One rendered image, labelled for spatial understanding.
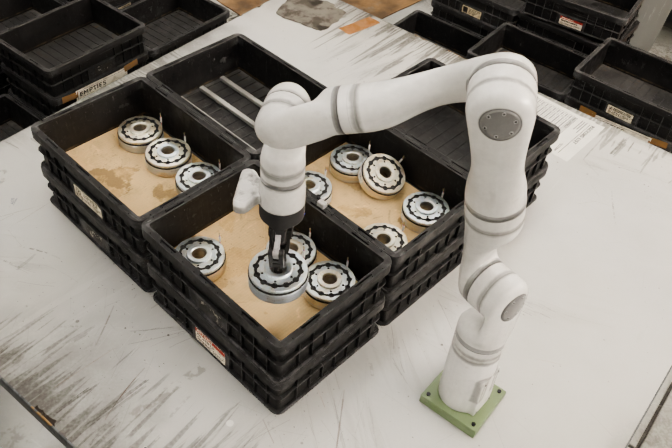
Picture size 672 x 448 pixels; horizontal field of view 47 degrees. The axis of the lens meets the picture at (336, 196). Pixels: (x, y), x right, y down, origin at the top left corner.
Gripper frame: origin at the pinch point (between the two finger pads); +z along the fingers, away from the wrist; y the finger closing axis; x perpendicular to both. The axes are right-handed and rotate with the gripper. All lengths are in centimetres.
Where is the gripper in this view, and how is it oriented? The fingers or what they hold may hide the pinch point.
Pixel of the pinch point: (281, 257)
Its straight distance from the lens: 134.3
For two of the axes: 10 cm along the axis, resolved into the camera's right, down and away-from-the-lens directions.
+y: 1.0, -6.8, 7.3
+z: -0.6, 7.2, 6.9
